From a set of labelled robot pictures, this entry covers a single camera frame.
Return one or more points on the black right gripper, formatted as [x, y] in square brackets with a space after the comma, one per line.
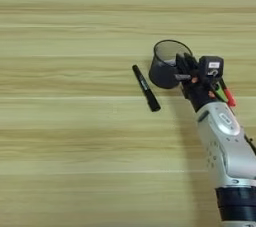
[200, 92]

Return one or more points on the green eraser block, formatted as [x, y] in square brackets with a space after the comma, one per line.
[220, 91]

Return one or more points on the red and black marker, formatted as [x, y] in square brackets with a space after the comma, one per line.
[230, 97]

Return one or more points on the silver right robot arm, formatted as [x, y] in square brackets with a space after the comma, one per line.
[226, 151]

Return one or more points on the black box with white label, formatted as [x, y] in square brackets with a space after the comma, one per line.
[210, 66]

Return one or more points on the black mesh pen cup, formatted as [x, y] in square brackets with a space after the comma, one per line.
[161, 74]

